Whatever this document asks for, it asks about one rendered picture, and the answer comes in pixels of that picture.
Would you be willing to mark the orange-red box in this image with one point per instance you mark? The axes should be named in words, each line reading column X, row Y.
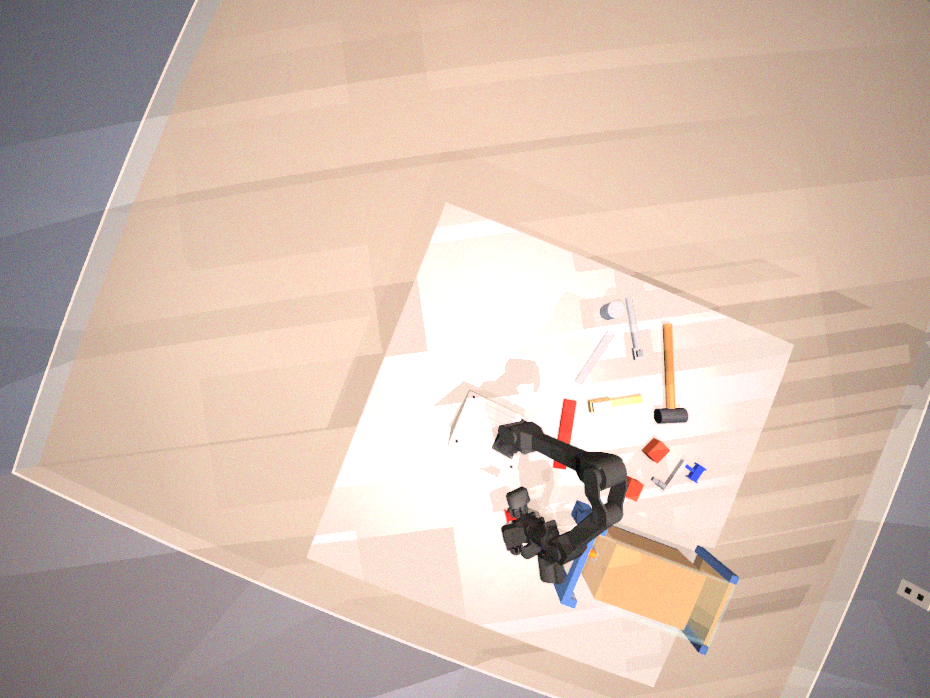
column 634, row 488
column 655, row 450

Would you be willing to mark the dark grey cylinder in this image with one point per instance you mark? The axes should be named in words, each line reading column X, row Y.
column 612, row 310

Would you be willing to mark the grey crank handle with blue knob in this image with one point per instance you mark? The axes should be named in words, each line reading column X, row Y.
column 693, row 475

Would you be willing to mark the black mallet with wooden handle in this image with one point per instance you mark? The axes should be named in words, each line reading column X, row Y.
column 670, row 414

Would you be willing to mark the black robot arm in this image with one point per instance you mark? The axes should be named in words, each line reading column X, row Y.
column 598, row 471

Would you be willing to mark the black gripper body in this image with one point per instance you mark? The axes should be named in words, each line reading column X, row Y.
column 516, row 500

